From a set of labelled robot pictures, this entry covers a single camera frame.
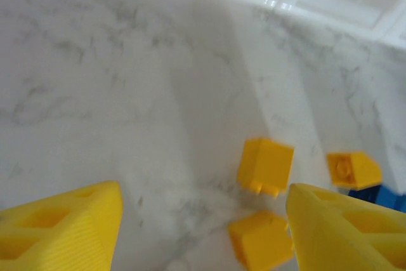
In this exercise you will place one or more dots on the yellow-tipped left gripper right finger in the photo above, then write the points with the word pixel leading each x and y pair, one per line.
pixel 342 239

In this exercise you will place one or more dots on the blue lego brick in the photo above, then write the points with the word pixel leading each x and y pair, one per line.
pixel 387 197

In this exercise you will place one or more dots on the yellow lego brick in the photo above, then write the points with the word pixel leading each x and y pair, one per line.
pixel 353 169
pixel 260 239
pixel 264 164

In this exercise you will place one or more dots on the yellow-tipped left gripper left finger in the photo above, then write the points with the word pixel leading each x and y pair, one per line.
pixel 57 236

